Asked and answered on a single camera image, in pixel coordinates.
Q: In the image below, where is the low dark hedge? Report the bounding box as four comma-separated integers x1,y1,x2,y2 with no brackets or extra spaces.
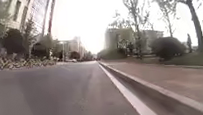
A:
96,46,128,61

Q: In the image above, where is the pale low building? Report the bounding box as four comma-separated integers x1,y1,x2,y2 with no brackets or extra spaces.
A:
103,24,165,57

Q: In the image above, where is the distant pale building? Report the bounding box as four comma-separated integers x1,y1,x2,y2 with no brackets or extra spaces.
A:
51,35,88,62

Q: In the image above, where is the thin bare tree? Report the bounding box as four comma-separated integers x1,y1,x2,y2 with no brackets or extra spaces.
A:
108,0,156,61
151,0,183,40

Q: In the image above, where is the grey asphalt road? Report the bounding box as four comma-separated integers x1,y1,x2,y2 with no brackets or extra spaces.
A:
0,57,146,115

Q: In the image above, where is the dark round bush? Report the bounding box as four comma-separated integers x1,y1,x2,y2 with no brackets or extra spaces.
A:
151,35,188,63

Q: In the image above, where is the grey kerb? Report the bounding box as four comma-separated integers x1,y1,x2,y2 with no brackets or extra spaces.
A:
99,55,203,115

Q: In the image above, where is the tall building with red columns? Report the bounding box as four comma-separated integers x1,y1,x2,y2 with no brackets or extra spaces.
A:
0,0,61,57

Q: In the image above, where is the reddish paved footpath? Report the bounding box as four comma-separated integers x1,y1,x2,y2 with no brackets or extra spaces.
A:
104,56,203,114

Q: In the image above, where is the row of parked bicycles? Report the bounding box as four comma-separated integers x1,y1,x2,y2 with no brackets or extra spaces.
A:
0,50,60,72

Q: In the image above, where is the grass strip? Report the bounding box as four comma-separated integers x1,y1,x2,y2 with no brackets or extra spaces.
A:
135,50,203,72

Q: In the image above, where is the large leaning tree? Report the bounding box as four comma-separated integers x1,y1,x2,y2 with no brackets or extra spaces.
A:
173,0,203,56

